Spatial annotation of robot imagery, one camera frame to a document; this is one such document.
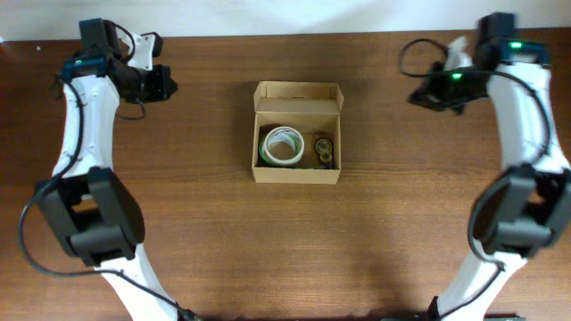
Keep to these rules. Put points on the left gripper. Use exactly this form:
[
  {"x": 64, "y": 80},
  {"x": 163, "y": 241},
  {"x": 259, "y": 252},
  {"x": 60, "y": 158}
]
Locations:
[{"x": 158, "y": 83}]

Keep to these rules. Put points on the cardboard box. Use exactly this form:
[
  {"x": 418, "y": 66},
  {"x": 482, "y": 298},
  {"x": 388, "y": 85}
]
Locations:
[{"x": 288, "y": 119}]

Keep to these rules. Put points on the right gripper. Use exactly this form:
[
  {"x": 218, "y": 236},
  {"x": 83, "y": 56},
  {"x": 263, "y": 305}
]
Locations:
[{"x": 432, "y": 95}]

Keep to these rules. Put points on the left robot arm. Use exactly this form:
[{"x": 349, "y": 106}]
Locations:
[{"x": 92, "y": 214}]

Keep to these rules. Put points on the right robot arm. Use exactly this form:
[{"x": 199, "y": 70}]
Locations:
[{"x": 527, "y": 207}]

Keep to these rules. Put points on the white masking tape roll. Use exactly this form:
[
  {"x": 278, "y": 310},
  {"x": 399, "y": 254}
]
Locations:
[{"x": 283, "y": 146}]

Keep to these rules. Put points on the green tape roll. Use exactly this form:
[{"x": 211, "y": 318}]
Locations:
[{"x": 263, "y": 153}]

